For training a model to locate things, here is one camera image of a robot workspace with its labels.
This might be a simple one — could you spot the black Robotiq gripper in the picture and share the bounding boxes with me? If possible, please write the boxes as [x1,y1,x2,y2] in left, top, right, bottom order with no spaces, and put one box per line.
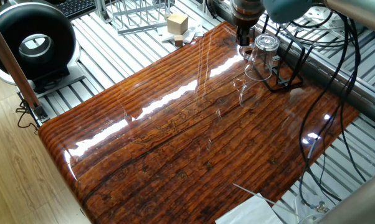
[230,0,266,47]

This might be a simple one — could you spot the clear glass cup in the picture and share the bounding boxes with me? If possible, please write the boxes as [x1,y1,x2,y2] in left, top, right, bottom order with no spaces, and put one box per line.
[239,33,281,82]

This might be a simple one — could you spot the large wooden block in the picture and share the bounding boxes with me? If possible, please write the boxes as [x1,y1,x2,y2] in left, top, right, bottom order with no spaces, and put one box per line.
[166,12,189,35]

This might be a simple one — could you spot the wood grain table mat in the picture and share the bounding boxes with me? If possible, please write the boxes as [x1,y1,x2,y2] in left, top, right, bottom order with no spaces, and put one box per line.
[38,21,361,224]

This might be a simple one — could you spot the black keyboard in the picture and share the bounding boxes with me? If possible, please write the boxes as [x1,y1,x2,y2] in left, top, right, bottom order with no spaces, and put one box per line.
[55,0,98,19]

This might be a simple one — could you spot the white paper sheet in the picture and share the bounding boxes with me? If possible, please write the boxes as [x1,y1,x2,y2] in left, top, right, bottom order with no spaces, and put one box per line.
[214,192,283,224]

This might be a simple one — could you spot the black wire cup rack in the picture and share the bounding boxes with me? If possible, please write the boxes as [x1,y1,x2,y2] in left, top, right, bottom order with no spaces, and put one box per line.
[252,29,306,93]

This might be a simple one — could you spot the white wire dish rack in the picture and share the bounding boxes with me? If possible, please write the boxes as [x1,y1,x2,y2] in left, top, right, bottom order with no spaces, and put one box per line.
[93,0,176,35]

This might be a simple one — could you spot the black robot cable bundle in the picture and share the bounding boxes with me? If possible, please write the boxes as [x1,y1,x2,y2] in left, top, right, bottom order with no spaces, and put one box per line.
[260,9,368,208]

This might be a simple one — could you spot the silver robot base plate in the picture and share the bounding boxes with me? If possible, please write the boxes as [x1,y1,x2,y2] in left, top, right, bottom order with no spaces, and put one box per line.
[295,194,331,224]

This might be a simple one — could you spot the brown frame post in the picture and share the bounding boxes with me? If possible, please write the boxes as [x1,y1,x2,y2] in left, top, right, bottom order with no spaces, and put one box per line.
[0,14,50,124]

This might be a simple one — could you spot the thin black floor cable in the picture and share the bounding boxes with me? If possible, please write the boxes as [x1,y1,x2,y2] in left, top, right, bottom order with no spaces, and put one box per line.
[15,99,40,134]

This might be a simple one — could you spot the black ring-shaped blower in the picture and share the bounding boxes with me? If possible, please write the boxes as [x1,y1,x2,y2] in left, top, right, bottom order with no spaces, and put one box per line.
[0,1,87,99]

